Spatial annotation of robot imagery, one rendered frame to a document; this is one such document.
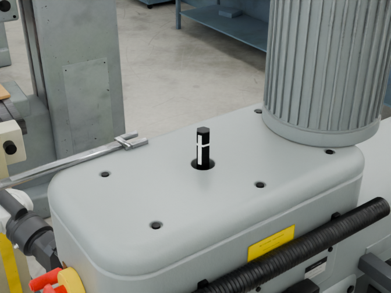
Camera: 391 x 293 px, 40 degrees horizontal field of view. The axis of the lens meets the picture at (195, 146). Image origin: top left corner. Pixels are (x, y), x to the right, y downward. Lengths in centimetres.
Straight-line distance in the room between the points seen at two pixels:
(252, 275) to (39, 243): 66
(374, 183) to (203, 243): 45
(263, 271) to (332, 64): 32
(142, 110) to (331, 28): 445
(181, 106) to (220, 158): 441
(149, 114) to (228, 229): 441
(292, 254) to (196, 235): 17
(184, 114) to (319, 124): 425
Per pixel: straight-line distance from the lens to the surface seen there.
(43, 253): 128
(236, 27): 675
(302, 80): 84
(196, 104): 526
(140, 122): 497
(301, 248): 81
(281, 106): 88
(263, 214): 75
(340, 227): 86
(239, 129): 91
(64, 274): 80
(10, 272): 307
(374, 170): 110
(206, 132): 78
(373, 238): 108
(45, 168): 82
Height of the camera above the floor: 233
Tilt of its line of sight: 31 degrees down
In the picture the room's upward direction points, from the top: straight up
